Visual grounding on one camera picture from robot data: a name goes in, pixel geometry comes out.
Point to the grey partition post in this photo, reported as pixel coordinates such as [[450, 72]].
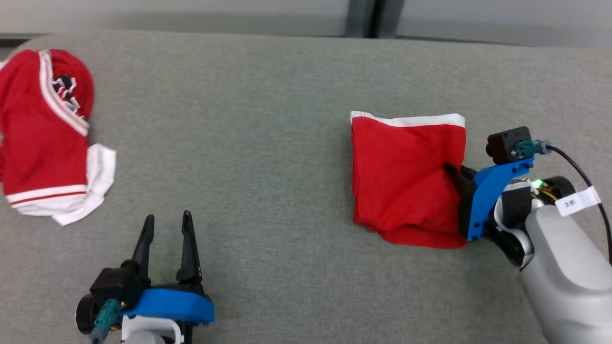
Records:
[[375, 16]]

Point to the red white jersey shirt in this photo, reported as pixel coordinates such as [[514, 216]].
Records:
[[33, 138]]

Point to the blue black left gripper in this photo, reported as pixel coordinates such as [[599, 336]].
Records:
[[172, 303]]

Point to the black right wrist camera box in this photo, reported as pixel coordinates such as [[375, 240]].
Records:
[[504, 143]]

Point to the red shorts with white trim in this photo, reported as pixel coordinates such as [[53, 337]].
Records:
[[401, 181]]

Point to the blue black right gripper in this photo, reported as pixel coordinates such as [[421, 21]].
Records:
[[487, 191]]

